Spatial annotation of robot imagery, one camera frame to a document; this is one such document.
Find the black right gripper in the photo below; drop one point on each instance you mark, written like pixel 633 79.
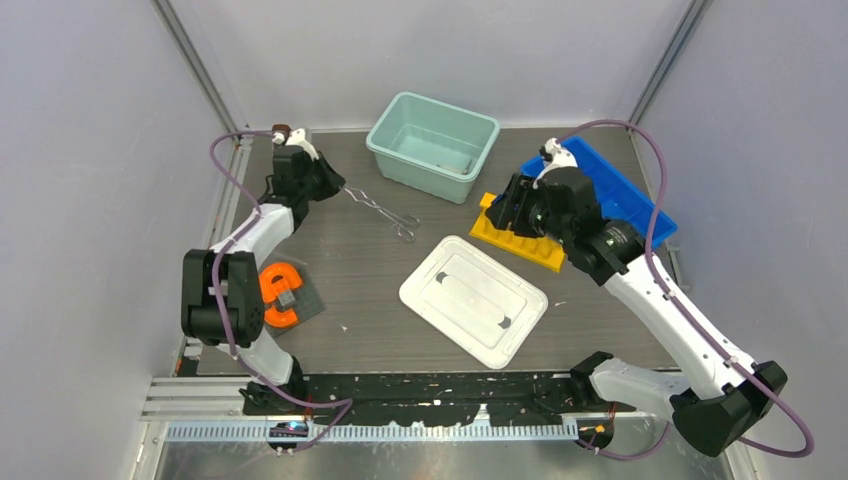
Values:
pixel 520 192

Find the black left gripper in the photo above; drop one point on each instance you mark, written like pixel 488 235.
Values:
pixel 331 180

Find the clear plastic pipette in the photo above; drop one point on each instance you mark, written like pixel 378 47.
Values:
pixel 458 166

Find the metal crucible tongs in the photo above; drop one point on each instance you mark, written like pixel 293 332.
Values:
pixel 404 225

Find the mint green plastic bin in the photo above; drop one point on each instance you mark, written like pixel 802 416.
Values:
pixel 416 131

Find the white plastic bin lid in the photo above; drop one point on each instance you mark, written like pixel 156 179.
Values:
pixel 476 302

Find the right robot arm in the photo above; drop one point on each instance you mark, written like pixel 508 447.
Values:
pixel 724 391

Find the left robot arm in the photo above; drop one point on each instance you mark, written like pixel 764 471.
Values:
pixel 222 303

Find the yellow test tube rack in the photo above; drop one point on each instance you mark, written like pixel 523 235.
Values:
pixel 542 251

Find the brown wooden metronome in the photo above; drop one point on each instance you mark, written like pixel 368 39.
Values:
pixel 281 127

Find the blue divided plastic tray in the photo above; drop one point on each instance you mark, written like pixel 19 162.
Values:
pixel 619 198

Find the grey brick plate orange piece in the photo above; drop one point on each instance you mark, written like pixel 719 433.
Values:
pixel 290 297

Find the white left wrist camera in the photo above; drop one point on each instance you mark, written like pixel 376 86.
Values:
pixel 297 138

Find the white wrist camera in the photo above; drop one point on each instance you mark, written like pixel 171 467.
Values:
pixel 297 138
pixel 554 156

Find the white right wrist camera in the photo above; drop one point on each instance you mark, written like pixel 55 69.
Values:
pixel 554 156

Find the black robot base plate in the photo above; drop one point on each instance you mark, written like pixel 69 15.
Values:
pixel 433 400

